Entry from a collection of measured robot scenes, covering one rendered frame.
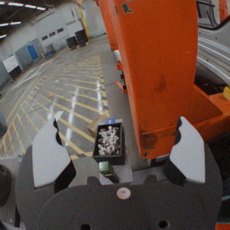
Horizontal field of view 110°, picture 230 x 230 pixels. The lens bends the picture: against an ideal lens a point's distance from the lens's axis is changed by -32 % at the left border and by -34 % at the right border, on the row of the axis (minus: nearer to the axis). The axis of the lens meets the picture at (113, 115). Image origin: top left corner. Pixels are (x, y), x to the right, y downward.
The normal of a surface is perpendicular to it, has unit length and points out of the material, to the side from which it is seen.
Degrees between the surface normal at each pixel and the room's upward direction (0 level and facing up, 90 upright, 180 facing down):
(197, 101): 90
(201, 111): 90
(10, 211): 0
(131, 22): 90
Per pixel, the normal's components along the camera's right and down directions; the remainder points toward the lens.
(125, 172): -0.22, -0.69
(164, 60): 0.08, 0.69
